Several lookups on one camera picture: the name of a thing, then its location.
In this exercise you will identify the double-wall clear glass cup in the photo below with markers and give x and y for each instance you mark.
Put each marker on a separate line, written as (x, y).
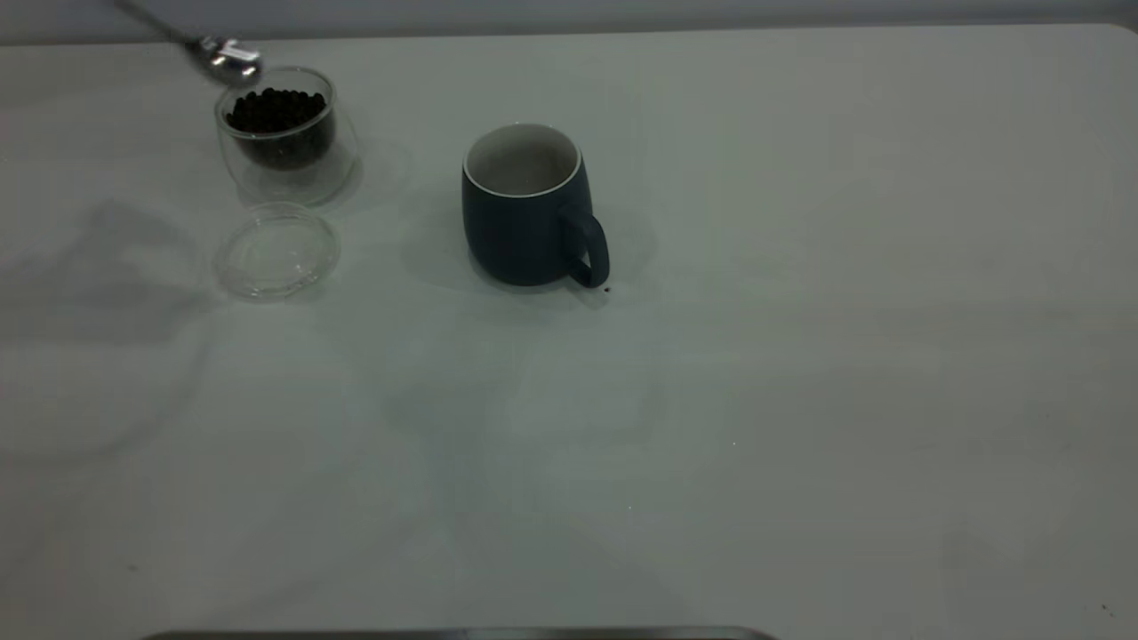
(293, 182)

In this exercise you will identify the dark coffee beans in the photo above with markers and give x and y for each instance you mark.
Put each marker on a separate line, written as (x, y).
(280, 116)

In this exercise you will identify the clear glass saucer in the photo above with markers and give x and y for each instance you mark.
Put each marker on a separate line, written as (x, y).
(277, 253)

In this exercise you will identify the dark blue-grey ceramic mug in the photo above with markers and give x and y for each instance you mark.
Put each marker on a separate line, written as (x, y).
(524, 240)

